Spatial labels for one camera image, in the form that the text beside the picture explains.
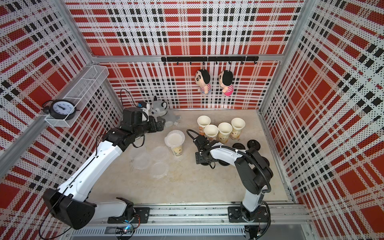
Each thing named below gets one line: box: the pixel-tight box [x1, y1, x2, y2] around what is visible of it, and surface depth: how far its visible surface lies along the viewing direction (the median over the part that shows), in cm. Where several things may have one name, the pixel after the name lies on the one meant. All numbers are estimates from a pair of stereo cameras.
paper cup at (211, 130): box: [204, 124, 219, 138], surface depth 92 cm
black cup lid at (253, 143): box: [247, 139, 261, 151], surface depth 103 cm
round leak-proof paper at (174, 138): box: [164, 130, 186, 148], surface depth 86 cm
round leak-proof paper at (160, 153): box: [150, 145, 170, 163], surface depth 98 cm
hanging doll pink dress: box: [219, 70, 234, 96], surface depth 96 cm
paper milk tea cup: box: [171, 145, 183, 156], surface depth 90 cm
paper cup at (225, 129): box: [218, 122, 233, 144], surface depth 93 cm
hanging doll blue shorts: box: [195, 69, 212, 95], surface depth 95 cm
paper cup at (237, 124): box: [230, 117, 246, 141], surface depth 95 cm
